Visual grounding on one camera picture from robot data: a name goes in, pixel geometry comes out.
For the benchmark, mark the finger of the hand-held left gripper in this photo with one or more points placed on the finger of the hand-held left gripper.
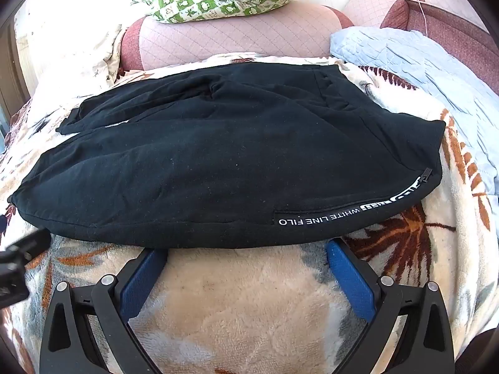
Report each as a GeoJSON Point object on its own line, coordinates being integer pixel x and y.
{"type": "Point", "coordinates": [31, 243]}

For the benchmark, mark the white floral pillow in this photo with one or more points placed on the white floral pillow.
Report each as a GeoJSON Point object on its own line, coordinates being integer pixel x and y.
{"type": "Point", "coordinates": [66, 46]}

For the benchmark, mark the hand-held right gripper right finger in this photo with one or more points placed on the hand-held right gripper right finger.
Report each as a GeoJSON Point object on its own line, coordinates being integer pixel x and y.
{"type": "Point", "coordinates": [351, 276]}

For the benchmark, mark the light blue quilted cloth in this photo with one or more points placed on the light blue quilted cloth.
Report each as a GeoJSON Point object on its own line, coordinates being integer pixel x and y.
{"type": "Point", "coordinates": [429, 74]}

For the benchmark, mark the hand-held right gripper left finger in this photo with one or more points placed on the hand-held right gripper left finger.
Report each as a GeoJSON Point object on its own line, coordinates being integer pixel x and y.
{"type": "Point", "coordinates": [142, 280]}

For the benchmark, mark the pink quilted headboard cushion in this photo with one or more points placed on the pink quilted headboard cushion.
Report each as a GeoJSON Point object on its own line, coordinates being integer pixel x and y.
{"type": "Point", "coordinates": [440, 23]}
{"type": "Point", "coordinates": [234, 35]}

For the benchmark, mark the black pants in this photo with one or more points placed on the black pants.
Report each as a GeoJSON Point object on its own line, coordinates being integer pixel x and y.
{"type": "Point", "coordinates": [234, 156]}

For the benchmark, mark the leaf print fleece blanket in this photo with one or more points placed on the leaf print fleece blanket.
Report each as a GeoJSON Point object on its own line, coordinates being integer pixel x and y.
{"type": "Point", "coordinates": [241, 300]}

